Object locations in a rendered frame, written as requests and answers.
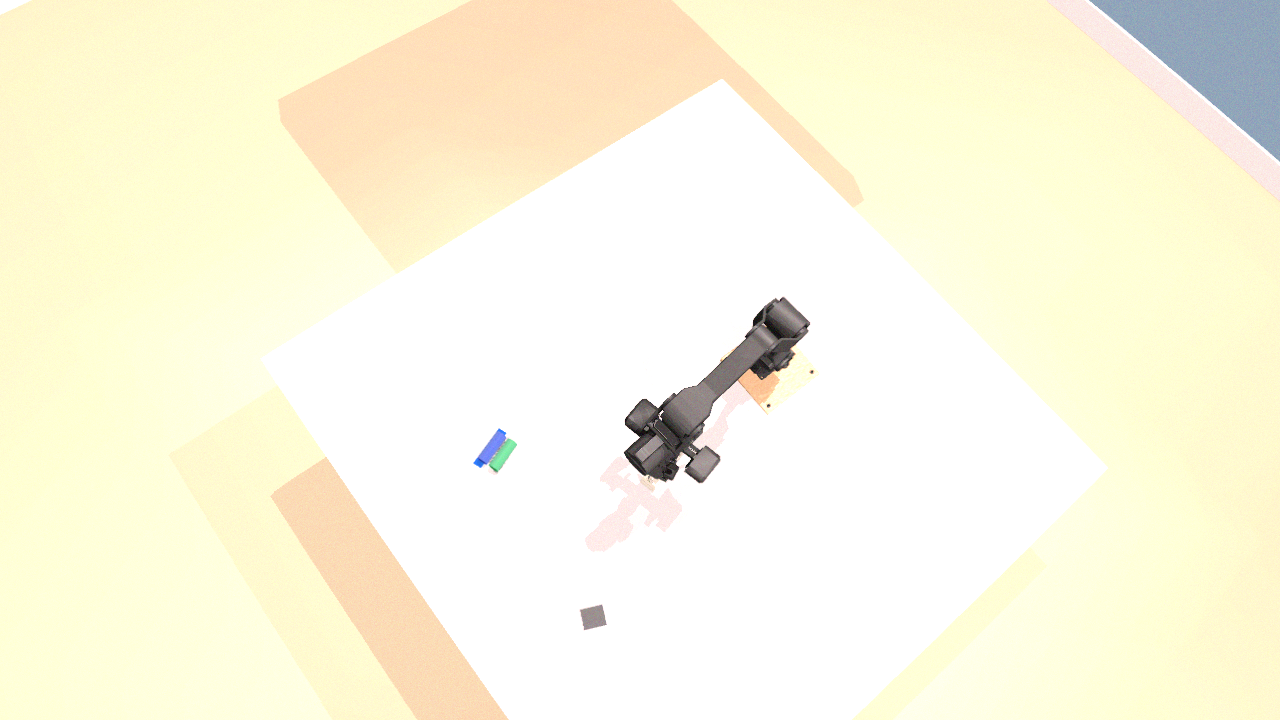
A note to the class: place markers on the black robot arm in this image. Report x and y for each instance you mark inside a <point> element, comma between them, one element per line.
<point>766,348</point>

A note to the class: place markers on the grey square tile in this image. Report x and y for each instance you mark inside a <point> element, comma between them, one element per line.
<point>593,617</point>

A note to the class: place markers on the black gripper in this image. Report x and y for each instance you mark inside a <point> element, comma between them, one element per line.
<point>702,463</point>

